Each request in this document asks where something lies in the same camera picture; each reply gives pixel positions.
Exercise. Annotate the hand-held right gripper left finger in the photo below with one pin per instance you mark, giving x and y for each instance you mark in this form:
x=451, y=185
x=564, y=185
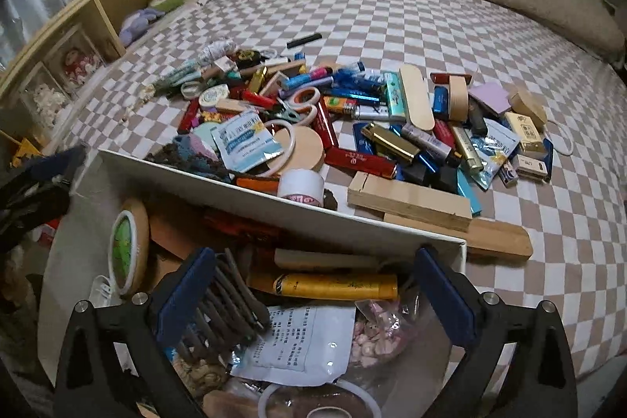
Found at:
x=186, y=295

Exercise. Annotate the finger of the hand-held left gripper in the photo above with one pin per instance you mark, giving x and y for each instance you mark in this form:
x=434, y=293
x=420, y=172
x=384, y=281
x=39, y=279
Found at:
x=59, y=161
x=34, y=207

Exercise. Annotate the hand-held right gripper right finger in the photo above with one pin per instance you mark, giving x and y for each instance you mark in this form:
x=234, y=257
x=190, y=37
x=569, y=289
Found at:
x=445, y=295

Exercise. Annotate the white storage box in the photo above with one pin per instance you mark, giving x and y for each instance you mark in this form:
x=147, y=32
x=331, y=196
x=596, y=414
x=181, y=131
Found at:
x=161, y=190

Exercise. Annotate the gold tube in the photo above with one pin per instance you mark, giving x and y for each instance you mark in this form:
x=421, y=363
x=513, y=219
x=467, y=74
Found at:
x=338, y=286

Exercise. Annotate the yellow box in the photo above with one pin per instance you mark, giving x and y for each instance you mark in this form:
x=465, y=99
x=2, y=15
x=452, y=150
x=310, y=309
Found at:
x=24, y=151

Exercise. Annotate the brown hair claw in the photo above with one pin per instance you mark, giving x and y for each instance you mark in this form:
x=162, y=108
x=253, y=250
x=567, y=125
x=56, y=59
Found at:
x=230, y=300

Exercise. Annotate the white doll in clear case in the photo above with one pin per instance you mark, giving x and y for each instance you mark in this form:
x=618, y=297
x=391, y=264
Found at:
x=46, y=99

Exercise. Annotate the brown flat pad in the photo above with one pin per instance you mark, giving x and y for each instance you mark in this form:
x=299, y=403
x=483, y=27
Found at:
x=171, y=232

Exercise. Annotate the long wooden block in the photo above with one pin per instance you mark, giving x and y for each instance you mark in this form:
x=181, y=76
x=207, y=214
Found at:
x=490, y=237

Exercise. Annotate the bag of pink beads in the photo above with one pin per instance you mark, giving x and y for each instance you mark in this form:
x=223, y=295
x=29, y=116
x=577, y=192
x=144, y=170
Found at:
x=379, y=334

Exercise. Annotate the white plastic holder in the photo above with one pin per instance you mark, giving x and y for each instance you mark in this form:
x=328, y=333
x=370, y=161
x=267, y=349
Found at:
x=103, y=290

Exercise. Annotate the red flat case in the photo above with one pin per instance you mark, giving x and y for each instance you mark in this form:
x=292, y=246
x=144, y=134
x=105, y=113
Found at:
x=235, y=224

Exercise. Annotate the notched wooden block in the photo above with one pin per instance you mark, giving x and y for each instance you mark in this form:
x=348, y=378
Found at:
x=406, y=202

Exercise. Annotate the red doll in clear case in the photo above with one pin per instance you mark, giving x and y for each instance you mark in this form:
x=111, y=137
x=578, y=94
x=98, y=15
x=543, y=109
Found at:
x=76, y=60

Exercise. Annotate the white printed paper packet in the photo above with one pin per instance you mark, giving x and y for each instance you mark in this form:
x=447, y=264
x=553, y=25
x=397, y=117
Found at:
x=294, y=344

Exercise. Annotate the dark blue crochet cloth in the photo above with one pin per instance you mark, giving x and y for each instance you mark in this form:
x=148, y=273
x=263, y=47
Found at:
x=181, y=156

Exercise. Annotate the floral face mask packet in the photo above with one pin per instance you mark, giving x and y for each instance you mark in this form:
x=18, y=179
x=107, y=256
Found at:
x=181, y=75

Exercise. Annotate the white sachet yellow print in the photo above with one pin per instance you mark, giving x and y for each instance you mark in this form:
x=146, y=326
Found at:
x=494, y=153

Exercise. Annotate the purple plush toy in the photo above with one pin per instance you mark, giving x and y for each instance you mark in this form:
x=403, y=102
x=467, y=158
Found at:
x=137, y=24

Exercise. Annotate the pile of colourful lighters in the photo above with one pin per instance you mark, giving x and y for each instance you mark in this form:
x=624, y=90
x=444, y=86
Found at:
x=360, y=161

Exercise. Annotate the white blue foil sachet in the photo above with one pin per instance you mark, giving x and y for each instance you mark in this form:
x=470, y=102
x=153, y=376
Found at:
x=245, y=144

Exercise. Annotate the brown tape roll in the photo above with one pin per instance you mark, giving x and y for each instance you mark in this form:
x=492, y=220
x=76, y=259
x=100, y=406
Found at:
x=323, y=404

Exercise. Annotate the round tin green label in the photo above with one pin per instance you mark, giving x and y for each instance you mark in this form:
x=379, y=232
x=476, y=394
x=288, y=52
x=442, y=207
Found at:
x=214, y=95

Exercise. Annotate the small wooden block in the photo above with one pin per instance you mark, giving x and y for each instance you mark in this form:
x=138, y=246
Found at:
x=230, y=105

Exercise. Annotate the cream printed box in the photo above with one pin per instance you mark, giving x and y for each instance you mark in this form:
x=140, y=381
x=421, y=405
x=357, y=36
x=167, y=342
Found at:
x=524, y=131

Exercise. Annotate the round wooden lid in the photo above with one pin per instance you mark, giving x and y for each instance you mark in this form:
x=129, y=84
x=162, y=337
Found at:
x=308, y=148

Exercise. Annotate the patterned sock ball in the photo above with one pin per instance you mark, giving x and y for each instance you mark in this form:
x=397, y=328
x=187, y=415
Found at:
x=218, y=50

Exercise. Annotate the wide wooden stick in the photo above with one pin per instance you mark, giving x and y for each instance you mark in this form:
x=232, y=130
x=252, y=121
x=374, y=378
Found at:
x=416, y=97

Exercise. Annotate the purple sticky notes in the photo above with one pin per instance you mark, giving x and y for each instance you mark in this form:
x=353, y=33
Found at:
x=491, y=97

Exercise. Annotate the green mint packet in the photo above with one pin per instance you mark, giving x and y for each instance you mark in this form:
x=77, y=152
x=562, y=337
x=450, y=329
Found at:
x=394, y=97

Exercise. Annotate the curved wooden piece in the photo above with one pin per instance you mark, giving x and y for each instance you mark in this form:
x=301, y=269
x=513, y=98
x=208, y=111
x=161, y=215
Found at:
x=529, y=104

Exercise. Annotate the black tape roll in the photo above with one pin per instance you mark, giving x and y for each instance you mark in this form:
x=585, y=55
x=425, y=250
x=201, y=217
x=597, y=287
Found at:
x=247, y=55

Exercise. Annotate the checkered bed sheet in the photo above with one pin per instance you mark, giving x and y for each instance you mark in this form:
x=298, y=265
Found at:
x=392, y=16

